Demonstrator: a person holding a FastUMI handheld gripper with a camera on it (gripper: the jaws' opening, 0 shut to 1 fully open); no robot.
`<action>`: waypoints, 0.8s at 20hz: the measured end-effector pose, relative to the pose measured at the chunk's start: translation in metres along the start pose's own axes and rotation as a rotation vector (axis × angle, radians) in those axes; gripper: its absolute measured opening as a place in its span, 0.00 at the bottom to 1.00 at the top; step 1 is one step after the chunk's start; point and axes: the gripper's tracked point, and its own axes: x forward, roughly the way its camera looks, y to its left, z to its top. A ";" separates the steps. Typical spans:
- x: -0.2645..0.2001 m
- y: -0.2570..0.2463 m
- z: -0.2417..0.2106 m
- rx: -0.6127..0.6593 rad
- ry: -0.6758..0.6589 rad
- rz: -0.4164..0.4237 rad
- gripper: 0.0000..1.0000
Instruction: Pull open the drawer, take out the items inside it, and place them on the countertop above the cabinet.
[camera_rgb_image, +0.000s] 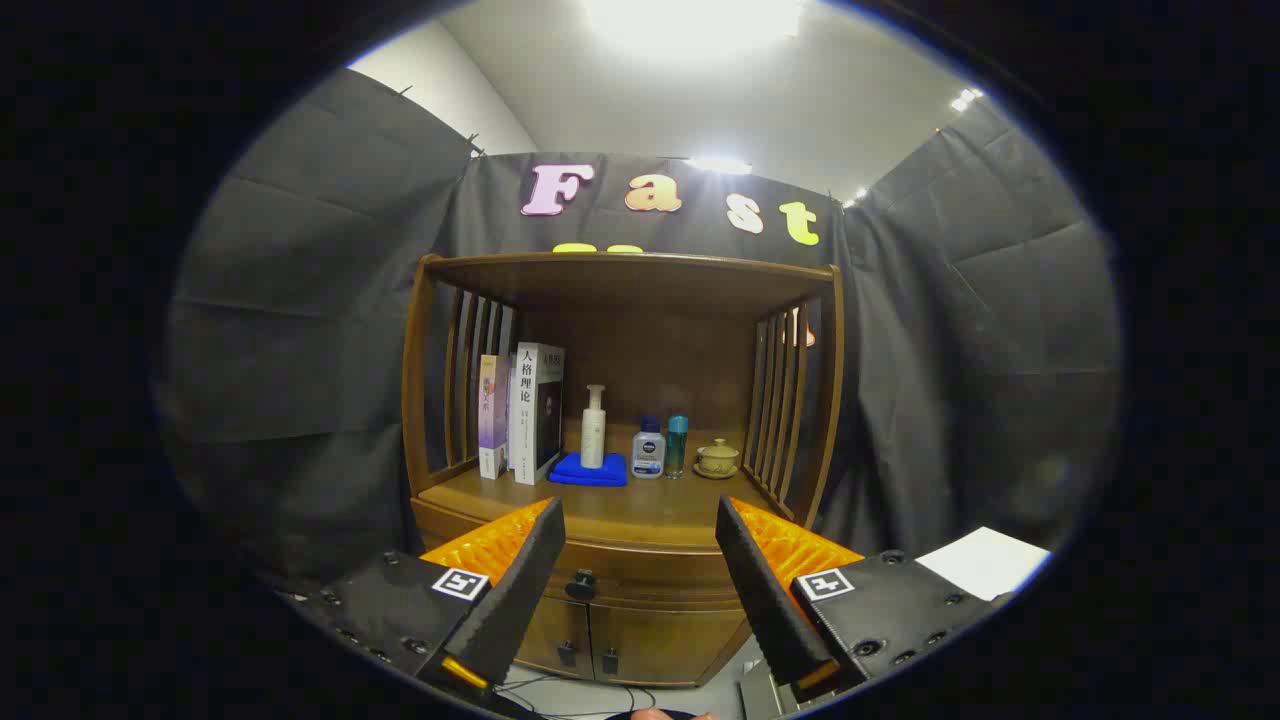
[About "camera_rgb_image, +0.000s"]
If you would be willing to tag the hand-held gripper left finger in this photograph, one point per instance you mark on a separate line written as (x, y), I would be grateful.
(520, 590)

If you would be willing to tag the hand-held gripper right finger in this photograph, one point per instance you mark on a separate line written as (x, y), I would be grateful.
(765, 600)

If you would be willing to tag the black drawer knob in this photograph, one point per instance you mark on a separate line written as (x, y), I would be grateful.
(581, 583)

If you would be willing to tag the wooden drawer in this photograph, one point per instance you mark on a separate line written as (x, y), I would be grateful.
(650, 575)

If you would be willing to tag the wooden cabinet door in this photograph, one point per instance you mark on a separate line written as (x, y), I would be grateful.
(660, 640)
(545, 630)

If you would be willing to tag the wooden countertop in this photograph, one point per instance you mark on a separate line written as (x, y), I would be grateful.
(640, 505)

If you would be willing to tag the brown wooden cabinet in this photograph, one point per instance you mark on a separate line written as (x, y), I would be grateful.
(640, 290)

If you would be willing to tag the grey ribbed case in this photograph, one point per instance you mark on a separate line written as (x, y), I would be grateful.
(760, 695)

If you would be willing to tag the blue folded cloth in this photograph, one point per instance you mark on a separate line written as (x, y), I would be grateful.
(612, 473)

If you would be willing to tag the yellow lidded teacup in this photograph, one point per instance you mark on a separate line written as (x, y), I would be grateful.
(717, 458)

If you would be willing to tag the white pump bottle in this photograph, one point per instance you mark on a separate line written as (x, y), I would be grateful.
(593, 440)

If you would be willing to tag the white book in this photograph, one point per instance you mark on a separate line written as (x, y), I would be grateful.
(525, 420)

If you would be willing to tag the teal bottle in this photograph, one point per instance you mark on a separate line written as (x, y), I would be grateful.
(677, 445)

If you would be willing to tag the purple book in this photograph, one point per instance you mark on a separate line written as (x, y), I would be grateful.
(493, 410)

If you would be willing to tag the white bottle with blue cap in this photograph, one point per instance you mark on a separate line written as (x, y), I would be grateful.
(648, 455)

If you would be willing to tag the white panel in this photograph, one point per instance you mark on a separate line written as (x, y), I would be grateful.
(985, 562)

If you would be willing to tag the small ceiling light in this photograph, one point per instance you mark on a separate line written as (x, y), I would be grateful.
(718, 165)

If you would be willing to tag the large ceiling light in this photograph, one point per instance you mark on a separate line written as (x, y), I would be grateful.
(690, 25)

